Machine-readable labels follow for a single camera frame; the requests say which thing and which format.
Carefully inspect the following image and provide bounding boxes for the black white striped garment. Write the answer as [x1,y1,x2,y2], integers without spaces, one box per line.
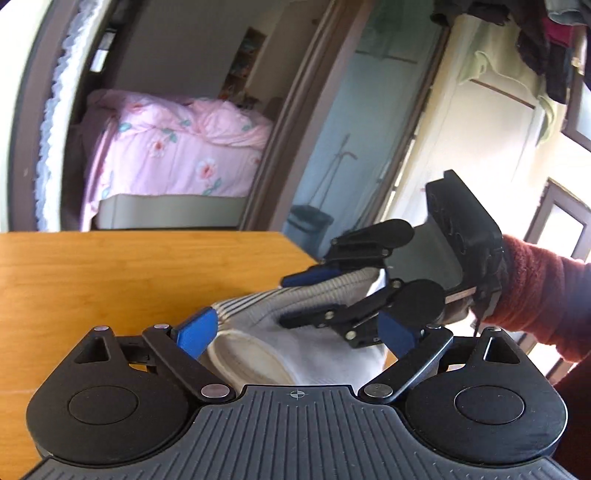
[200,268,387,390]

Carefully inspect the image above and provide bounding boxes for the red fleece sleeve forearm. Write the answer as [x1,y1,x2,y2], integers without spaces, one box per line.
[486,235,590,368]

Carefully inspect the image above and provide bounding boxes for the dark waste bin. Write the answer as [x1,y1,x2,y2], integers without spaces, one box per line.
[283,205,334,257]

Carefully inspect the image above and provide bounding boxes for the white lace door curtain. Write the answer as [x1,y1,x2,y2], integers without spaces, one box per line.
[34,1,100,232]

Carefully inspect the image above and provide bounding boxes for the pink floral bed quilt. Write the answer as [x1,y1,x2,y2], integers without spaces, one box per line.
[78,89,273,232]

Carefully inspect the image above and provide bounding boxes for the grey bed frame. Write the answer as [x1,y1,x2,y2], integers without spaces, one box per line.
[93,195,246,230]

